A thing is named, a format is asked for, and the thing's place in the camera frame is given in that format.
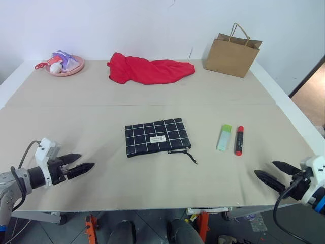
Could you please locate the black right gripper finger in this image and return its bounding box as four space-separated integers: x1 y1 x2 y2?
272 160 302 176
254 169 287 196

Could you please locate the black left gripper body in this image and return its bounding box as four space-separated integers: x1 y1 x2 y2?
48 156 71 186

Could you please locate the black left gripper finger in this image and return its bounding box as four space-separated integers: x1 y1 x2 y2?
66 162 95 180
59 153 82 166

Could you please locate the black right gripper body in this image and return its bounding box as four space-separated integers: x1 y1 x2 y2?
286 170 312 201

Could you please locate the black marker with red caps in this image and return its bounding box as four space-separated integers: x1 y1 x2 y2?
234 126 245 156

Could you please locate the green highlighter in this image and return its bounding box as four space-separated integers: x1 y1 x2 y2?
216 124 232 151

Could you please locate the black grid pencil pouch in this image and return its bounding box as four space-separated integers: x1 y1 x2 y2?
124 117 199 165

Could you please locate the silver foil patch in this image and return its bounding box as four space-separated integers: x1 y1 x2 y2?
250 216 267 232

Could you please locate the orange stand leg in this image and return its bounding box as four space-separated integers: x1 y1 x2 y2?
198 212 211 241
85 214 99 244

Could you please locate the bystander's shoe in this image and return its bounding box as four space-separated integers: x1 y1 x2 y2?
218 235 239 244

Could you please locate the pink plate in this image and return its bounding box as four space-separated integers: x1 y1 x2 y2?
44 55 85 77

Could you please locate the purple plastic toy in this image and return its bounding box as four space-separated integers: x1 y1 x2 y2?
52 50 77 73

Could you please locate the dark rounded shape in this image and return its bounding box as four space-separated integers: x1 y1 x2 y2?
166 218 204 244

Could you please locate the red cloth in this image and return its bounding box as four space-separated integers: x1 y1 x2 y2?
106 52 196 85

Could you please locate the brown paper bag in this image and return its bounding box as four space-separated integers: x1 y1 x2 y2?
204 22 264 79

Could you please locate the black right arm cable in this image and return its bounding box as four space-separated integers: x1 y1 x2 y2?
273 175 325 244

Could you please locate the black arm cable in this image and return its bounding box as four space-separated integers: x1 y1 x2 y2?
10 140 43 211
273 175 325 244

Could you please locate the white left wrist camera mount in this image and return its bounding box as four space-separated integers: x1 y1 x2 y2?
35 138 61 188

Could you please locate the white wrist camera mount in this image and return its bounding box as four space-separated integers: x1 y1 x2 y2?
299 155 325 205
35 138 61 188

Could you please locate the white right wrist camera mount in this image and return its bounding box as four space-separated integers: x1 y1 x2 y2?
299 155 325 205

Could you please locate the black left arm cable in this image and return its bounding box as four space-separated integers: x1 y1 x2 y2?
10 140 43 211

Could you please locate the grey table frame bracket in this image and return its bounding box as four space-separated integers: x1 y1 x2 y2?
11 210 68 226

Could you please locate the dark door frame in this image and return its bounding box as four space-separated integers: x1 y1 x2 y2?
289 54 325 99

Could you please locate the red-handled tool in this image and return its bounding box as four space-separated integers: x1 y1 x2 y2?
35 56 64 70

